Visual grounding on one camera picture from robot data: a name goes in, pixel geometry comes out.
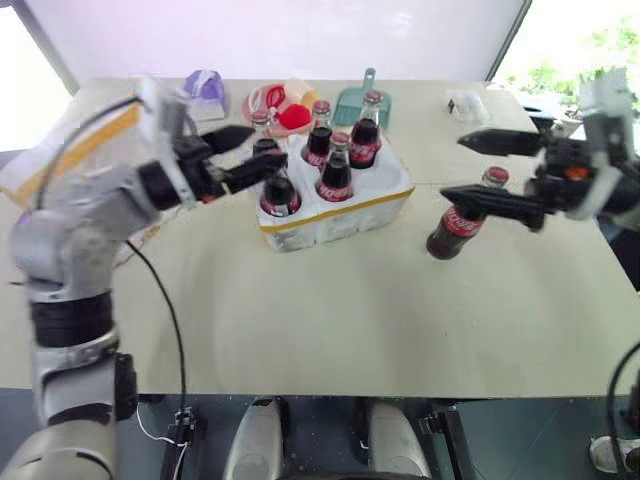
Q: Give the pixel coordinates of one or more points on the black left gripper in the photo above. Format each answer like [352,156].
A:
[196,165]

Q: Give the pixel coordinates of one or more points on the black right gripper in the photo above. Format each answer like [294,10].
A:
[567,175]

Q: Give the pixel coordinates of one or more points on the glass cola bottle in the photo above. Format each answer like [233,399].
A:
[318,145]
[261,124]
[452,235]
[365,140]
[280,197]
[336,180]

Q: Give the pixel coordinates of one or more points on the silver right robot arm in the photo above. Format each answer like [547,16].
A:
[622,192]

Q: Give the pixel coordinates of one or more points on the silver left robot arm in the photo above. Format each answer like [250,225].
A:
[75,240]

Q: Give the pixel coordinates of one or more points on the white foam bottle crate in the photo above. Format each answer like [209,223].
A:
[350,215]

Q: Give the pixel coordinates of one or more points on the white yellow-taped foam box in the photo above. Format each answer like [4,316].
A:
[100,145]

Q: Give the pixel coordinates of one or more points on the red round toy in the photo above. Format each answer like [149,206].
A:
[294,116]

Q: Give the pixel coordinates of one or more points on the purple clear plastic cup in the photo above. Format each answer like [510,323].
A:
[207,92]

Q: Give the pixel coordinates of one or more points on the black stand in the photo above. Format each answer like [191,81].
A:
[547,117]

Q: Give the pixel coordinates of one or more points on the clear plastic item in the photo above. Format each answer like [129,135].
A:
[465,105]

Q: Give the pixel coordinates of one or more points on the beige plastic cup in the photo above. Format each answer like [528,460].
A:
[302,90]

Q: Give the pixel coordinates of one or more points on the teal plastic dustpan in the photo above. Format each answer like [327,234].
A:
[350,107]

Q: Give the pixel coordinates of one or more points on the white backdrop board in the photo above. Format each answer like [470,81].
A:
[280,35]

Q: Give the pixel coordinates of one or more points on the black metal table leg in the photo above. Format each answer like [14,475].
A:
[447,445]

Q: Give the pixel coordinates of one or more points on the white rounded robot leg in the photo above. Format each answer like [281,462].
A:
[397,440]
[255,440]

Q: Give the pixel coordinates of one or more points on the white shoe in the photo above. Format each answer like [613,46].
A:
[607,454]

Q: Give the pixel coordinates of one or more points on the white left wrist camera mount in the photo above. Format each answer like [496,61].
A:
[161,107]

